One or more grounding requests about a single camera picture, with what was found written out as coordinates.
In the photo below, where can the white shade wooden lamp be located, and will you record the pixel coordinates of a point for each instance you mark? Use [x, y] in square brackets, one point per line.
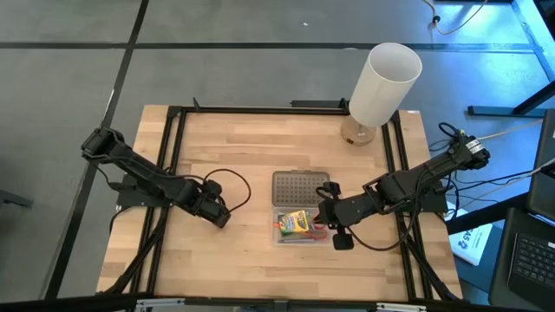
[381, 86]

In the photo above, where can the black rig crossbar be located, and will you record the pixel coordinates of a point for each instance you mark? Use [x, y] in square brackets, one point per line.
[217, 302]

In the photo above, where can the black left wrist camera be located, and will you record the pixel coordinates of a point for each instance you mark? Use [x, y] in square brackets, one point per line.
[213, 188]

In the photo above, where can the white booklet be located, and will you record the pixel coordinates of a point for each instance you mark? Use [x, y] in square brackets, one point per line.
[470, 242]

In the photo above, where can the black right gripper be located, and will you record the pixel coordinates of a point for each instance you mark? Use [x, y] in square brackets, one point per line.
[347, 210]

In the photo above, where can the black desk leg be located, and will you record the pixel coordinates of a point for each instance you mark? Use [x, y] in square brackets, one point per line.
[498, 110]

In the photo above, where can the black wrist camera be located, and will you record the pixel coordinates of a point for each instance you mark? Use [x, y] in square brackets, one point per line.
[343, 242]
[213, 188]

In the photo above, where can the black laptop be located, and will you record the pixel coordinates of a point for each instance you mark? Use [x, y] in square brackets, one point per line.
[533, 260]

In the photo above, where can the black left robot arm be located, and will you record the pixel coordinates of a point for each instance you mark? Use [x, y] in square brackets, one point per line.
[143, 171]

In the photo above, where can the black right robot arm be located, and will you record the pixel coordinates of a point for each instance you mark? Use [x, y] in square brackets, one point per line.
[433, 167]

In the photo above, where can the black floor stand foot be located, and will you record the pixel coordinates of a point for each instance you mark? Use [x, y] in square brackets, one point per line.
[13, 199]

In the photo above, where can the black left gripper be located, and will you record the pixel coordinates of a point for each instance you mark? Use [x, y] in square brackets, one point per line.
[206, 203]

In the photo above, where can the grey monitor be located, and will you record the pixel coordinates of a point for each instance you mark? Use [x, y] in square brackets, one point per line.
[544, 182]

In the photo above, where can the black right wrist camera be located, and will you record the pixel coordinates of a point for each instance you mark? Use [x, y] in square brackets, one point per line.
[343, 242]

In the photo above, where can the black aluminium table frame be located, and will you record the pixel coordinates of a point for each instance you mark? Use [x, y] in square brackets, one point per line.
[260, 110]

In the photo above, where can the yellow green crayon box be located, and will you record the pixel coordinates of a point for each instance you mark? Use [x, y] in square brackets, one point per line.
[294, 222]

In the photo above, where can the clear plastic pencil case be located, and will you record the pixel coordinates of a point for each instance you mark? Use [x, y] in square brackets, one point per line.
[299, 188]

